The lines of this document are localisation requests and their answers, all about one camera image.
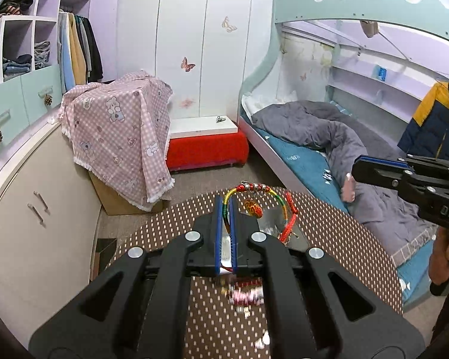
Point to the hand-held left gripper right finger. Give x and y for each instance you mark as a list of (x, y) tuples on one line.
[(234, 246)]

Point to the white board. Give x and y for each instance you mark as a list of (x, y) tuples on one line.
[(198, 125)]

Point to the narrow teal drawer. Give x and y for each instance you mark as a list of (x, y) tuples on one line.
[(41, 82)]

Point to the white pillow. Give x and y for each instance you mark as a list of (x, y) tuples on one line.
[(262, 103)]

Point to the beige butterfly sticker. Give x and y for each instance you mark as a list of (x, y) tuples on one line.
[(229, 25)]

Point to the beige hanging garment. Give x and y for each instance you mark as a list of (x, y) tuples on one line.
[(78, 52)]

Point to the faded butterfly sticker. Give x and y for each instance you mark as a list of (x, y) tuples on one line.
[(187, 102)]

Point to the white wall shelf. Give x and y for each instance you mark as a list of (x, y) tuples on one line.
[(366, 89)]

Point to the dark hanging coats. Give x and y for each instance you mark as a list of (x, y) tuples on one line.
[(91, 48)]

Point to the grey duvet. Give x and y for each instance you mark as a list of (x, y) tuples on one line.
[(321, 127)]

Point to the pile of dark clothes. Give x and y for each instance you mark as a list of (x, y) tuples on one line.
[(17, 3)]

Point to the cardboard box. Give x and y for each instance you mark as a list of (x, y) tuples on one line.
[(112, 198)]

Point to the teal bunk bed frame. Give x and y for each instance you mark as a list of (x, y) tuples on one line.
[(295, 7)]

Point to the small hair clip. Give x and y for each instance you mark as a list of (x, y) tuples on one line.
[(220, 119)]

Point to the white wardrobe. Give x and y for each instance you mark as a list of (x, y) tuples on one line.
[(194, 26)]

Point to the pink butterfly sticker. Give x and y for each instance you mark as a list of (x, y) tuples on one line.
[(187, 64)]

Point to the light blue hanging garment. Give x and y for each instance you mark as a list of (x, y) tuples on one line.
[(65, 56)]

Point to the wide teal drawer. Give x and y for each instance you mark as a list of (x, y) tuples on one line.
[(3, 119)]

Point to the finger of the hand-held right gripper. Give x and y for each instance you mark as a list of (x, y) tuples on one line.
[(374, 175), (381, 159)]

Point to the small blue shelf item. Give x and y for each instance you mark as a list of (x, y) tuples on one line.
[(380, 73)]

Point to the brown polka dot tablecloth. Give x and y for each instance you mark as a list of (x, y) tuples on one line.
[(340, 239)]

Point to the yellow and navy jacket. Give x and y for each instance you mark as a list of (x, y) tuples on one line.
[(430, 119)]

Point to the person's right hand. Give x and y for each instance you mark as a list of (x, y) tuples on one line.
[(441, 258)]

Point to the folded light jeans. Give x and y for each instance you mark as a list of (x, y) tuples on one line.
[(43, 54)]

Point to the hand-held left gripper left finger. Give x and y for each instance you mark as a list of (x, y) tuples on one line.
[(219, 232)]

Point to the white stepped shelf cabinet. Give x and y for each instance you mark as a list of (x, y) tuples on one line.
[(46, 3)]

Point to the red ottoman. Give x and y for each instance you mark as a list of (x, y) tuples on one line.
[(205, 149)]

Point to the pink checked bear cloth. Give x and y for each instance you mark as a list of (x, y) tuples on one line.
[(116, 131)]

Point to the teal bedsheet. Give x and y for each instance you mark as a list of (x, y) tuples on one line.
[(299, 160)]

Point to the beige low cabinet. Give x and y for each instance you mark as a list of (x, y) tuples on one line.
[(22, 261)]

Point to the beige hanging cloth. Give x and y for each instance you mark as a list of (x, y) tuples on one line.
[(369, 28)]

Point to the folded jeans stack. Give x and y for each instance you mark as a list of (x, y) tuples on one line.
[(18, 65)]

